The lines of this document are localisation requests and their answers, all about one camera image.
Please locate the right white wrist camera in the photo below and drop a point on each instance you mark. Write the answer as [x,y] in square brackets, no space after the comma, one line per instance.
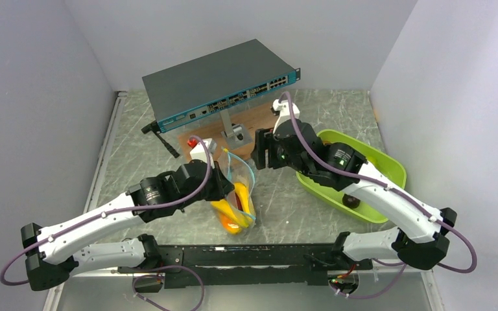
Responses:
[281,110]

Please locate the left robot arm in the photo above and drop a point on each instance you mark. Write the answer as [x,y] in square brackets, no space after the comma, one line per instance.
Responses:
[57,252]

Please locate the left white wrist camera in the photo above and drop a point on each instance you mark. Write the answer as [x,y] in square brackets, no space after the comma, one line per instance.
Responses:
[197,150]

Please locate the wooden board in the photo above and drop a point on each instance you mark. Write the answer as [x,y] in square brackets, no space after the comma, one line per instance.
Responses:
[253,119]

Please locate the grey teal network switch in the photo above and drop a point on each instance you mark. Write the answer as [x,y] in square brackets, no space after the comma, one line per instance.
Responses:
[217,81]

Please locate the green plastic tray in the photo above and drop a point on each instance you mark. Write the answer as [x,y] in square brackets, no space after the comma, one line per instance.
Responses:
[388,166]

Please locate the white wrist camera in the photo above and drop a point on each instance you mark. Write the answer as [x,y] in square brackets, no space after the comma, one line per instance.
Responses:
[281,110]
[197,150]

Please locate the dark purple mangosteen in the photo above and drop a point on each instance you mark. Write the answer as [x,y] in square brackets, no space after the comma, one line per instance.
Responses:
[350,201]

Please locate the clear zip top bag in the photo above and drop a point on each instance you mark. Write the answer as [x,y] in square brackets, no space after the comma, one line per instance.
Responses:
[236,170]

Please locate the yellow banana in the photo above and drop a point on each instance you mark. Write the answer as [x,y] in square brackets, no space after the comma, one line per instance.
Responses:
[244,211]
[223,207]

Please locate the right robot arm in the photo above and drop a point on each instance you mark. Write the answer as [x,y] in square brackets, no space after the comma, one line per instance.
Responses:
[347,166]

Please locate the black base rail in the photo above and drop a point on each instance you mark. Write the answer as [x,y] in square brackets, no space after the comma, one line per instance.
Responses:
[237,264]

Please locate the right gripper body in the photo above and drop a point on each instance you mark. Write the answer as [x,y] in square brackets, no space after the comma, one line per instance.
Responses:
[282,159]

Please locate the grey metal stand bracket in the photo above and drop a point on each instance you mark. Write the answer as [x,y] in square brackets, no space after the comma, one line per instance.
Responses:
[235,135]

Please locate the orange yellow mango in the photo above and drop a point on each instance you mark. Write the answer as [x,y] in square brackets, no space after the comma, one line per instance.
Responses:
[229,225]

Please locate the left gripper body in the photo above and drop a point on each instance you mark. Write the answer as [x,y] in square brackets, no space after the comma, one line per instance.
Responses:
[214,190]

